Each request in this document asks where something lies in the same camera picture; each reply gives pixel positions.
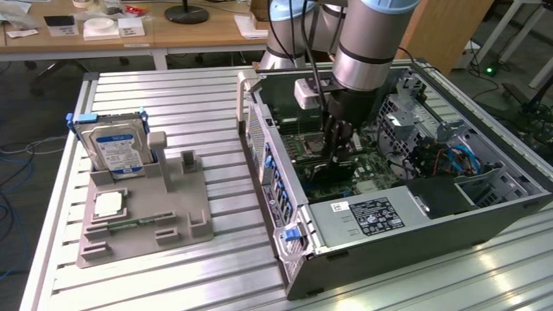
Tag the plain white box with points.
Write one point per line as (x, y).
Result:
(130, 27)

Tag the black floor equipment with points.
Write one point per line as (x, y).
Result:
(535, 107)

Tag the blue case latch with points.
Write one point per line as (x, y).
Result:
(290, 234)

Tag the clear plastic bag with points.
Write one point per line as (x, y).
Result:
(17, 14)

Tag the grey power supply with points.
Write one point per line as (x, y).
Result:
(345, 226)

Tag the wooden desk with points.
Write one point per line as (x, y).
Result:
(194, 35)

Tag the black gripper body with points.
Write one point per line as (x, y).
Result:
(354, 107)

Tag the silver chipset heatsink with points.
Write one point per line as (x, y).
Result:
(371, 186)

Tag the device with green light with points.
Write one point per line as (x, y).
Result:
(489, 69)

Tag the CPU socket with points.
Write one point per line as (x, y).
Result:
(313, 144)

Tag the hard disk in blue caddy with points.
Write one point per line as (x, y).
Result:
(116, 149)

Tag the white table frame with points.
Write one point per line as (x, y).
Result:
(542, 71)

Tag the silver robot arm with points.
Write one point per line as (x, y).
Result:
(366, 48)

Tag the green RAM stick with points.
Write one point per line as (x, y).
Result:
(129, 223)

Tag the white paper card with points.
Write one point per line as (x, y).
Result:
(21, 33)

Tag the silver CPU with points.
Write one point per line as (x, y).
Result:
(108, 205)

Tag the metal disk bay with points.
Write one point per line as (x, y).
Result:
(497, 191)

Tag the black round lamp base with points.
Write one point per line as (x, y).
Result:
(186, 14)

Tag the wooden cabinet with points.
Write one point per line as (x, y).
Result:
(449, 35)

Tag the white tape roll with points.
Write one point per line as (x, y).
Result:
(81, 4)

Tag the green graphics card black cooler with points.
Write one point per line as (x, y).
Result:
(331, 173)

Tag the silver socket cover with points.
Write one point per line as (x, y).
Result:
(355, 141)

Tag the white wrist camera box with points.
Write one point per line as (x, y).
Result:
(307, 95)

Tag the white paper stack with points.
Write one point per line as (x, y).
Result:
(250, 29)

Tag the brown cardboard box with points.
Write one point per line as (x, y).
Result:
(258, 13)

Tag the white box with black lid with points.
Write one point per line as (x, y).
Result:
(61, 26)

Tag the red packet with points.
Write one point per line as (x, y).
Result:
(134, 9)

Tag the black office chair base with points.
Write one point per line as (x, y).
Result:
(46, 69)

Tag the white box with tape roll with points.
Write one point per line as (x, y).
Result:
(101, 29)

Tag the grey parts rack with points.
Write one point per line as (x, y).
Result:
(172, 201)

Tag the green motherboard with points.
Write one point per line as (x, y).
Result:
(371, 165)

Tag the open dark grey PC case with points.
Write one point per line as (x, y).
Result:
(387, 259)

